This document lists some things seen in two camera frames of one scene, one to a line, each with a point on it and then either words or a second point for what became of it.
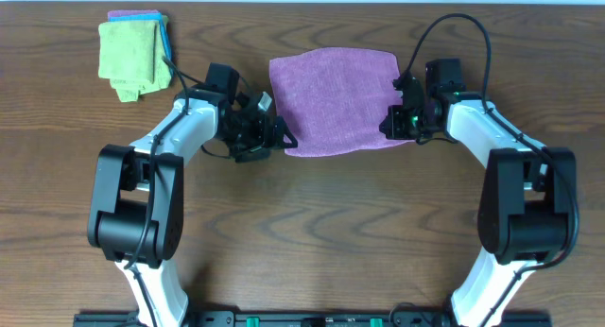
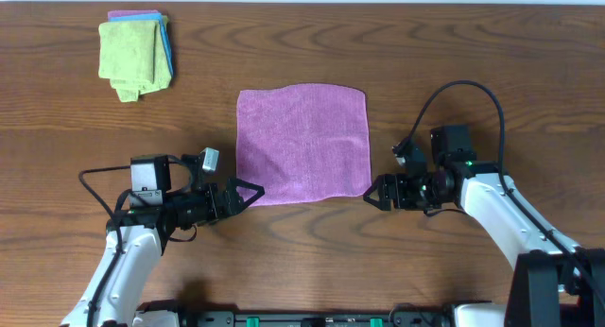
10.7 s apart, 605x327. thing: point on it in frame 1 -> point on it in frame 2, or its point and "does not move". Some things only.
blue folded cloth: (155, 17) does not move
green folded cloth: (130, 57) does not move
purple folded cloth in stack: (112, 13) does not move
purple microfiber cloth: (333, 101) -> (303, 142)
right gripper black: (395, 129) -> (399, 197)
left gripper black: (265, 143) -> (217, 211)
